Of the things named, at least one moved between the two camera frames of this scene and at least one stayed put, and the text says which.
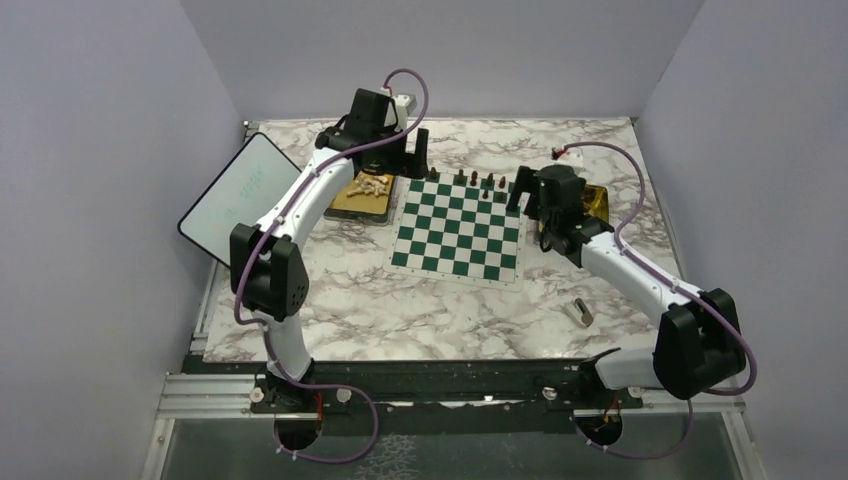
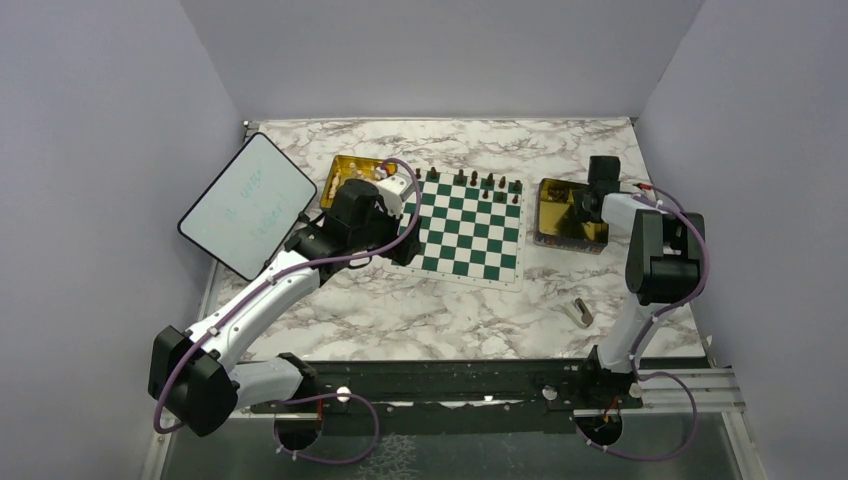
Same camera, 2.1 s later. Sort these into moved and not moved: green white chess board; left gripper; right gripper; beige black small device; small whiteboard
Moved: left gripper; right gripper
Not moved: small whiteboard; beige black small device; green white chess board
